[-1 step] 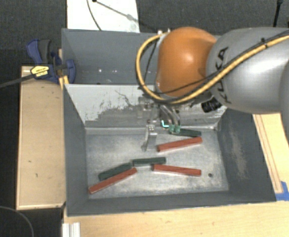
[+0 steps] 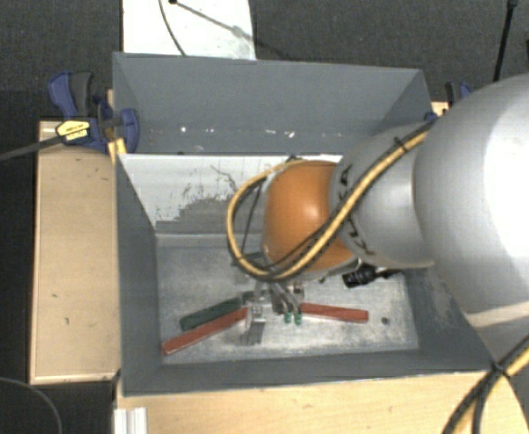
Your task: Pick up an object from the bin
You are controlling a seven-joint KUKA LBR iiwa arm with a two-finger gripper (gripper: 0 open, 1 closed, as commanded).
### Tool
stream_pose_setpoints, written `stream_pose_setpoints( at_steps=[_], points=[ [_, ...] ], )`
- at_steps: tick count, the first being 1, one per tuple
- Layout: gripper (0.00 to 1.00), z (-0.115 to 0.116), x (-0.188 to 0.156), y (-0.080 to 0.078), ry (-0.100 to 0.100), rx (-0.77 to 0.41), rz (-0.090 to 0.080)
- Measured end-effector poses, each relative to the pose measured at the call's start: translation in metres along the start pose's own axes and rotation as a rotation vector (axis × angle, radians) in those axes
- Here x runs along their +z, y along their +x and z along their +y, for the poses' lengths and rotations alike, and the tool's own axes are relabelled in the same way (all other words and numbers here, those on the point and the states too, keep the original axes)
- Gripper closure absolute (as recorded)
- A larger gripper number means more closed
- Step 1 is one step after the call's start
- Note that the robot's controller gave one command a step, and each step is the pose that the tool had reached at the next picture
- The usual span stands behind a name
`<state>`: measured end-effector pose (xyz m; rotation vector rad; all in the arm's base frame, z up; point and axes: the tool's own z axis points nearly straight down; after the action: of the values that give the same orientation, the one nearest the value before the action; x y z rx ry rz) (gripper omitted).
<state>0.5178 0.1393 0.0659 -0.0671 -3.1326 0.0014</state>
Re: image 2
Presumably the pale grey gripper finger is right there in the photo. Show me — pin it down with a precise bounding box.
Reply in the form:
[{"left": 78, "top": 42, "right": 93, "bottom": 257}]
[
  {"left": 243, "top": 306, "right": 258, "bottom": 345},
  {"left": 253, "top": 307, "right": 268, "bottom": 345}
]

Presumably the dark green flat block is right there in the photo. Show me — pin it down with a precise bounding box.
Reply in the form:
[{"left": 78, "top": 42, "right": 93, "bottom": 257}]
[{"left": 178, "top": 297, "right": 243, "bottom": 332}]

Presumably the red-brown flat block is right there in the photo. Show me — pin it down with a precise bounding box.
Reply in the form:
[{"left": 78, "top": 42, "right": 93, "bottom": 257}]
[
  {"left": 298, "top": 302, "right": 370, "bottom": 325},
  {"left": 160, "top": 306, "right": 250, "bottom": 357}
]

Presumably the grey metal bin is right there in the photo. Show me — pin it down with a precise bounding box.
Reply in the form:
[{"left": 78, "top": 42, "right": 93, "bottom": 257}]
[{"left": 110, "top": 51, "right": 494, "bottom": 397}]

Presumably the pale wood board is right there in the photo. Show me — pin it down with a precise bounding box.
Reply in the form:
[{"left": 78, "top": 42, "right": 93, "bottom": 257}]
[{"left": 28, "top": 119, "right": 121, "bottom": 386}]

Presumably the black cylinder on white bracket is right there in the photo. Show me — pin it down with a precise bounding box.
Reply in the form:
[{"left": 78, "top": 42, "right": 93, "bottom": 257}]
[{"left": 341, "top": 262, "right": 394, "bottom": 288}]

